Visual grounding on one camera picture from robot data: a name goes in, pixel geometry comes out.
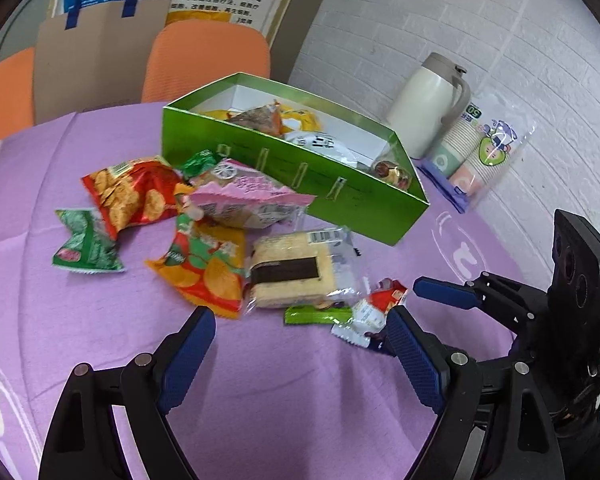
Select clear red jujube snack packet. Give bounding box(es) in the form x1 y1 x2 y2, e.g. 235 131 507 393
370 145 412 191

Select white blue snack bag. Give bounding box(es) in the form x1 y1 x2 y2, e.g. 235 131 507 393
284 131 355 164

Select brown braised snack packet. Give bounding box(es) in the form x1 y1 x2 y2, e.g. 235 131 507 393
227 102 283 138

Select small red white candy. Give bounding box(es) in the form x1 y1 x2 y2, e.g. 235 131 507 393
330 278 408 356

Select orange chip snack bag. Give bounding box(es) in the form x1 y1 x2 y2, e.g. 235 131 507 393
146 214 247 318

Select green candy packet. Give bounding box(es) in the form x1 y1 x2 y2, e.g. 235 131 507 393
52 208 124 274

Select paper cup sleeve pack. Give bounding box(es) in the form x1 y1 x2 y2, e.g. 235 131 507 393
417 88 536 214

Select green stick snack packet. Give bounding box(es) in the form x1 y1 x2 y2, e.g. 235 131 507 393
284 306 352 325

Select seaweed rice cake packet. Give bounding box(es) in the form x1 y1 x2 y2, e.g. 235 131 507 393
246 226 365 309

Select green cardboard box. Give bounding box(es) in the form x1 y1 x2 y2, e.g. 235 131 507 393
161 73 429 246

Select red cracker snack bag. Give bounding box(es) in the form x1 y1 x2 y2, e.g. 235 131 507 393
81 156 182 240

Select white thermos jug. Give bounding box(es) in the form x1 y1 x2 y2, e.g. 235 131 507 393
387 52 471 158

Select pink snack bag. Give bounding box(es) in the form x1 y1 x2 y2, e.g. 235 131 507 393
178 158 315 230

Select yellow snack packet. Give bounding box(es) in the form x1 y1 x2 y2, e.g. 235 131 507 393
201 101 323 137

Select left orange chair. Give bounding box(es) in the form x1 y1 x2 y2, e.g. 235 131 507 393
0 48 34 140

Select orange chair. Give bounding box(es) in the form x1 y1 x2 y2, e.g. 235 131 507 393
140 20 271 103
0 48 34 140

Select right orange chair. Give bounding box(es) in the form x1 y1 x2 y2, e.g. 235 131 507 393
140 20 271 103

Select brown paper bag blue handles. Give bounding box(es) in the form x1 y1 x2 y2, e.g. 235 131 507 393
33 0 170 124

